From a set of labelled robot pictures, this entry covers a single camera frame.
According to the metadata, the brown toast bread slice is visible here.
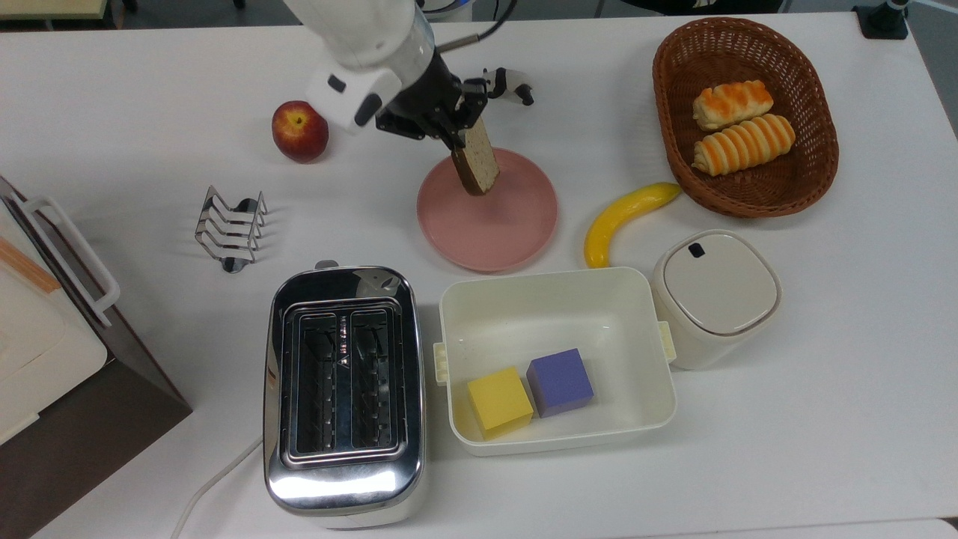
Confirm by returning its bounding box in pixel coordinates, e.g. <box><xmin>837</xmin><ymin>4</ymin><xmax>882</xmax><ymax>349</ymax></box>
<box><xmin>451</xmin><ymin>118</ymin><xmax>501</xmax><ymax>197</ymax></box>

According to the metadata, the pink round plate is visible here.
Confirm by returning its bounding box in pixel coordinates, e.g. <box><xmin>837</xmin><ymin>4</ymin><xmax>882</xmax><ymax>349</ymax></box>
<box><xmin>416</xmin><ymin>147</ymin><xmax>559</xmax><ymax>273</ymax></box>

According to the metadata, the white toaster power cable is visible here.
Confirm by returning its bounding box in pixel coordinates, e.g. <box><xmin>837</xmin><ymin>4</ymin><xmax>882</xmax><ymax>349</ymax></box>
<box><xmin>171</xmin><ymin>434</ymin><xmax>266</xmax><ymax>539</ymax></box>

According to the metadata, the yellow banana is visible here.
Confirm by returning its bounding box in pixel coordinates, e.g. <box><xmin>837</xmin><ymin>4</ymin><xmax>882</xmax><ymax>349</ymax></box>
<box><xmin>583</xmin><ymin>182</ymin><xmax>683</xmax><ymax>270</ymax></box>

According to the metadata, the red apple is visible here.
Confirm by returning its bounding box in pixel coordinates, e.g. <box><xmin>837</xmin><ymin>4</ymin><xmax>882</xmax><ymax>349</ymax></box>
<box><xmin>271</xmin><ymin>100</ymin><xmax>330</xmax><ymax>164</ymax></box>

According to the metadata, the white lidded canister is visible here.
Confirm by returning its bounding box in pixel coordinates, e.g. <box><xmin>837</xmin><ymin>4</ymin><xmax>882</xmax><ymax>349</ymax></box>
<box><xmin>650</xmin><ymin>229</ymin><xmax>784</xmax><ymax>371</ymax></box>

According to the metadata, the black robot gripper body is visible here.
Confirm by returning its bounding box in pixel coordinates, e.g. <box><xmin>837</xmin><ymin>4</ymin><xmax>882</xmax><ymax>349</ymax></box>
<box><xmin>374</xmin><ymin>49</ymin><xmax>468</xmax><ymax>141</ymax></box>

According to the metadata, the short striped bread roll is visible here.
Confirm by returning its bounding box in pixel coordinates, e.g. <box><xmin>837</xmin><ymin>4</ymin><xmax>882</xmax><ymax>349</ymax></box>
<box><xmin>692</xmin><ymin>79</ymin><xmax>775</xmax><ymax>133</ymax></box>

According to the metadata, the purple foam cube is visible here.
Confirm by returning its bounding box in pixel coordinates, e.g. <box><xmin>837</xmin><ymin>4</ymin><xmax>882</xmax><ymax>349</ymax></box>
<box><xmin>526</xmin><ymin>348</ymin><xmax>595</xmax><ymax>418</ymax></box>

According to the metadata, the long striped bread roll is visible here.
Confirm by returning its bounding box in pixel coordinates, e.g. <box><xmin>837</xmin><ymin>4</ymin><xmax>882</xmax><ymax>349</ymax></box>
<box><xmin>692</xmin><ymin>113</ymin><xmax>796</xmax><ymax>177</ymax></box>

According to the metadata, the cream rectangular plastic bin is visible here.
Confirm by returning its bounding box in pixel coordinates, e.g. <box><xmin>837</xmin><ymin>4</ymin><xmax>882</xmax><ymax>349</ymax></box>
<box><xmin>433</xmin><ymin>267</ymin><xmax>678</xmax><ymax>457</ymax></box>

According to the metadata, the brown wicker basket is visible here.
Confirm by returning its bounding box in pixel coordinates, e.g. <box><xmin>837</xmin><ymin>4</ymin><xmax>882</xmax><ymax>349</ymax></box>
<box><xmin>652</xmin><ymin>17</ymin><xmax>840</xmax><ymax>219</ymax></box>

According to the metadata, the metal toast rack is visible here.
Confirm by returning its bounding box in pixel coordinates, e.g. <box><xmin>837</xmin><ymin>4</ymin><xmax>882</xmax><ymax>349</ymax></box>
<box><xmin>195</xmin><ymin>185</ymin><xmax>269</xmax><ymax>274</ymax></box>

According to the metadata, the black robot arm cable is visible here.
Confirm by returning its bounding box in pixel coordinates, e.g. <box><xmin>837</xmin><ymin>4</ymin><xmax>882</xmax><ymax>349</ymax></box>
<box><xmin>436</xmin><ymin>0</ymin><xmax>519</xmax><ymax>54</ymax></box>

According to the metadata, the black clamp mount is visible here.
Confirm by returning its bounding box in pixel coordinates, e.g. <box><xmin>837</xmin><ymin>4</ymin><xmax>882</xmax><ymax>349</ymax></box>
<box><xmin>853</xmin><ymin>0</ymin><xmax>910</xmax><ymax>40</ymax></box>

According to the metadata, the yellow foam cube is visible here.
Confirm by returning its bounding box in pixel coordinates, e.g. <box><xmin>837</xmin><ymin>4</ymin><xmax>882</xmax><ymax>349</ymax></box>
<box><xmin>466</xmin><ymin>367</ymin><xmax>535</xmax><ymax>441</ymax></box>

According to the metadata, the chrome two-slot toaster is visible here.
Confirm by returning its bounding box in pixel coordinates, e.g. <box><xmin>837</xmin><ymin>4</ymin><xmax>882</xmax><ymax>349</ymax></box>
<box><xmin>262</xmin><ymin>262</ymin><xmax>427</xmax><ymax>529</ymax></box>

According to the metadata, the white appliance with handle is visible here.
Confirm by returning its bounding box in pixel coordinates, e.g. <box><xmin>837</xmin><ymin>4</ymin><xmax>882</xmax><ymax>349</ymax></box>
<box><xmin>0</xmin><ymin>193</ymin><xmax>121</xmax><ymax>447</ymax></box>

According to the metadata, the small panda figurine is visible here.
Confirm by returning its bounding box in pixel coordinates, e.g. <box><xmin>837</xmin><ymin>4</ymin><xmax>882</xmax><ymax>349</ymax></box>
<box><xmin>483</xmin><ymin>67</ymin><xmax>536</xmax><ymax>107</ymax></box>

